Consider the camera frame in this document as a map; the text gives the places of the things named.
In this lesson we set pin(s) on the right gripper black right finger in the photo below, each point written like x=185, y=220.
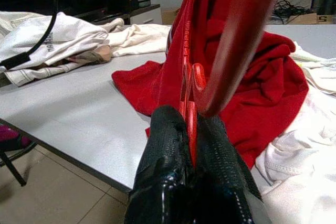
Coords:
x=218, y=176

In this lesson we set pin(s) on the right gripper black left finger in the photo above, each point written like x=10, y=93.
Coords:
x=165, y=155

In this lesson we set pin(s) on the red plastic hanger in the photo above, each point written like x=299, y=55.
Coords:
x=199, y=77

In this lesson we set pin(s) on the red t-shirt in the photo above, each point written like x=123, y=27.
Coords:
x=262, y=90

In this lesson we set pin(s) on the white cotton garment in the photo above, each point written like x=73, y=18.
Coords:
x=296, y=155

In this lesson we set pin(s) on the cream crumpled garment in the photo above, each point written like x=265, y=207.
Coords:
x=139, y=37
x=320, y=74

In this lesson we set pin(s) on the beige plaid fabric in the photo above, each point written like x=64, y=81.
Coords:
x=92, y=54

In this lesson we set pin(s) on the plain cardboard box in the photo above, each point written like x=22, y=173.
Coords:
x=169, y=16

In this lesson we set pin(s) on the black stand white drawers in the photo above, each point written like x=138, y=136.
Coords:
x=147, y=15

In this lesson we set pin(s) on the white printed garment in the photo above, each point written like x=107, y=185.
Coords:
x=73, y=32

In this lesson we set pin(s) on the pink seat black chair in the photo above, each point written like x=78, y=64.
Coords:
x=10, y=136

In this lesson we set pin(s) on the grey device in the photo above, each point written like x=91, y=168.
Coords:
x=144, y=0

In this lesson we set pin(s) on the cardboard box with numeral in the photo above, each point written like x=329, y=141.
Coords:
x=315, y=19

